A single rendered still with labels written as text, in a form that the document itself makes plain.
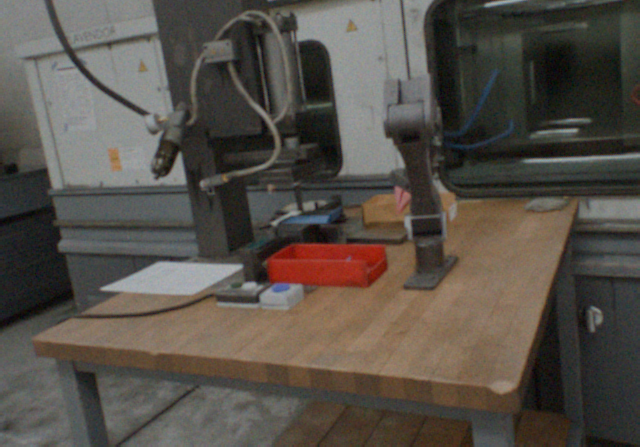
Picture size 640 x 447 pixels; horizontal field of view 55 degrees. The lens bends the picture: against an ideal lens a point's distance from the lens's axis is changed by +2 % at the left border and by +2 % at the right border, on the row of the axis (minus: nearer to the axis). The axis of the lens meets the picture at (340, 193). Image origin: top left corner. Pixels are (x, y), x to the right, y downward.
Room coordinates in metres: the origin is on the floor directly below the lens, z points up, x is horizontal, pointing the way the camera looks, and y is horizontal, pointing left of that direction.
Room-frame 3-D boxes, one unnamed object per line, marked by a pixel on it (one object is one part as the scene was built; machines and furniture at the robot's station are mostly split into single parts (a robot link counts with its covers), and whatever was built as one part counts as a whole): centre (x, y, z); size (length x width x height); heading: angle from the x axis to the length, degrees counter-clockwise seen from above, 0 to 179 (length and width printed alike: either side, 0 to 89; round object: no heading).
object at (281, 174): (1.62, 0.18, 1.22); 0.26 x 0.18 x 0.30; 64
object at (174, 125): (1.61, 0.42, 1.25); 0.19 x 0.07 x 0.19; 154
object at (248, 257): (1.38, 0.22, 0.95); 0.06 x 0.03 x 0.09; 154
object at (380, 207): (1.77, -0.20, 0.93); 0.25 x 0.13 x 0.08; 64
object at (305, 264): (1.35, 0.05, 0.93); 0.25 x 0.12 x 0.06; 64
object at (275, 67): (1.59, 0.11, 1.37); 0.11 x 0.09 x 0.30; 154
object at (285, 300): (1.22, 0.15, 0.90); 0.07 x 0.07 x 0.06; 64
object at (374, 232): (1.63, -0.11, 0.91); 0.17 x 0.16 x 0.02; 154
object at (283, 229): (1.60, 0.11, 0.98); 0.20 x 0.10 x 0.01; 154
